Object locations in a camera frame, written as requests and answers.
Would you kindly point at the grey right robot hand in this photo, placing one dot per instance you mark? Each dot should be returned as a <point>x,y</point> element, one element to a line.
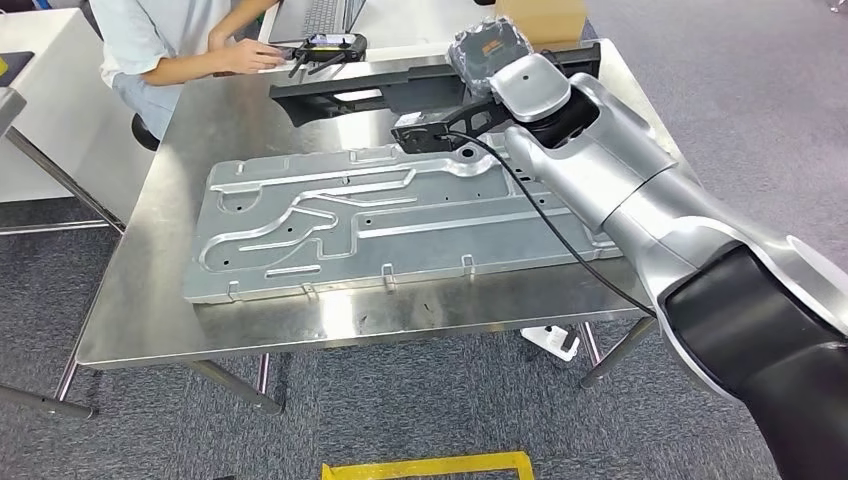
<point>487,50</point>

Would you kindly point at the black plastic part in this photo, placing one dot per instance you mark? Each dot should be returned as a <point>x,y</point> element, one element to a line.
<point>411,89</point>

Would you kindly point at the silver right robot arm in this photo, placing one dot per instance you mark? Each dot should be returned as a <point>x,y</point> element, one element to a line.
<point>596,179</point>

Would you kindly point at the stainless steel workbench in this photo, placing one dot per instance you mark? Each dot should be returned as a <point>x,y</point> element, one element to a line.
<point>146,298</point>

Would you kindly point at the brown cardboard box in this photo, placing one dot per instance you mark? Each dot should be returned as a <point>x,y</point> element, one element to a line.
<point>543,20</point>

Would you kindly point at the white desk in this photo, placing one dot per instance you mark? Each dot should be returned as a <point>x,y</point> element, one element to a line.
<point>60,132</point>
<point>411,26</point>

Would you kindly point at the black remote controller with antennas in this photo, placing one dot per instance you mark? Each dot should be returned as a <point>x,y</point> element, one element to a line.
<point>331,46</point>

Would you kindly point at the grey laptop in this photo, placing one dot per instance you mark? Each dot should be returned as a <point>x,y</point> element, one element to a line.
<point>311,16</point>

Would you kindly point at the grey stamped metal plate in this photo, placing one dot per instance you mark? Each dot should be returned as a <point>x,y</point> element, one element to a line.
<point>430,238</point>

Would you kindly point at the white power strip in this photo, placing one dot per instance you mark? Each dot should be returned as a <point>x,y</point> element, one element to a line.
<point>550,341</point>

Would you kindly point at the person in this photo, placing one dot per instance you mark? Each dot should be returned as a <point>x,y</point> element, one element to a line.
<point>139,40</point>

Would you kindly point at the yellow floor tape square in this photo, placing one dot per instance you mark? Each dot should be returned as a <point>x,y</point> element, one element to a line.
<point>424,467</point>

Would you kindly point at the black desk mat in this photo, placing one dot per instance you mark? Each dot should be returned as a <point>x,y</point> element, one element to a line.
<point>20,66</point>

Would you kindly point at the stainless steel table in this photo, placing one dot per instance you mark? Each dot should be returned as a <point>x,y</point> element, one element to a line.
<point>6,106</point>

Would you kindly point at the yellow tape roll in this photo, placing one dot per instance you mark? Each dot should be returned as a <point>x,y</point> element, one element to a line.
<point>2,66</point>

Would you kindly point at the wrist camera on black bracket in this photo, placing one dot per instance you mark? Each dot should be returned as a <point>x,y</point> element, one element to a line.
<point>417,139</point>

